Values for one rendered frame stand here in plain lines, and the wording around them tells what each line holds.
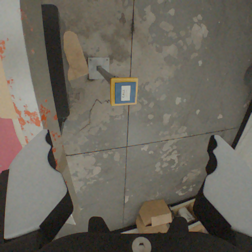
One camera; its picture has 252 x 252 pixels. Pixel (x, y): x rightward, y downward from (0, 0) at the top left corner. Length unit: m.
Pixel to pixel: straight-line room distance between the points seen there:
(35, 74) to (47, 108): 0.05
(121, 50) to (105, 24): 0.29
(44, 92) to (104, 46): 1.42
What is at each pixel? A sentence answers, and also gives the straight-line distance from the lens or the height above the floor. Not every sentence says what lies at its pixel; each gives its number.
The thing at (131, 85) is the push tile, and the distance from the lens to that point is 0.67.
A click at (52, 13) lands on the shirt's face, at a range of 0.65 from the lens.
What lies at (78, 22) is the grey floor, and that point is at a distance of 1.60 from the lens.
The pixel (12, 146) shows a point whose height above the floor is 1.33.
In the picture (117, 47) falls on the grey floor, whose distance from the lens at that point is 1.63.
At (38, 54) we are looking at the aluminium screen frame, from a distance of 0.20.
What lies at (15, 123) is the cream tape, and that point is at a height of 1.34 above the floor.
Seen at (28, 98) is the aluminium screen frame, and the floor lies 1.40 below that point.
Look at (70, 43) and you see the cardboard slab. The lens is 1.57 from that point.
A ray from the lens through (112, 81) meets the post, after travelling 0.66.
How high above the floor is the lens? 1.58
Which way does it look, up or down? 56 degrees down
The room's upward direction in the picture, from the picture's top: 148 degrees clockwise
